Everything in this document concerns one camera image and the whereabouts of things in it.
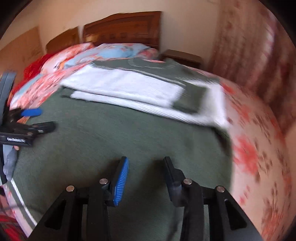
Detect green knit sweater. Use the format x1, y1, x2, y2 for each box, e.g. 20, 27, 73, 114
9, 57, 233, 241

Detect grey gloved left hand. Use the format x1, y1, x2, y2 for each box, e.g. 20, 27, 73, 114
3, 145, 18, 181

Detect light blue cloth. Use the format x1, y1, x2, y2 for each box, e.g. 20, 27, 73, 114
10, 74, 43, 105

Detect red blanket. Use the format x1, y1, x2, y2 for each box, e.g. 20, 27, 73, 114
8, 53, 56, 104

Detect pink floral pillow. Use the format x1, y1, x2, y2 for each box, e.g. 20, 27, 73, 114
41, 43, 94, 74

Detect wooden wardrobe doors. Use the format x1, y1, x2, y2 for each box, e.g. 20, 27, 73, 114
1, 27, 44, 84

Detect small wooden headboard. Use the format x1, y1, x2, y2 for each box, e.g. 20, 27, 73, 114
46, 27, 80, 54

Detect floral pink bed sheet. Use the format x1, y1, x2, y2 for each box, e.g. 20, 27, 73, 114
0, 43, 293, 241

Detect light blue floral pillow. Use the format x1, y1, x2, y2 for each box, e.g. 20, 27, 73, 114
64, 43, 150, 69

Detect wooden nightstand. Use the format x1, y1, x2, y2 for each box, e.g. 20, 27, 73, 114
159, 49, 203, 69

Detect large wooden headboard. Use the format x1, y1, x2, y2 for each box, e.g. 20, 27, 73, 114
82, 11, 162, 50

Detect floral pink curtain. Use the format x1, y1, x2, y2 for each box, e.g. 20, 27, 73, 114
207, 1, 295, 134

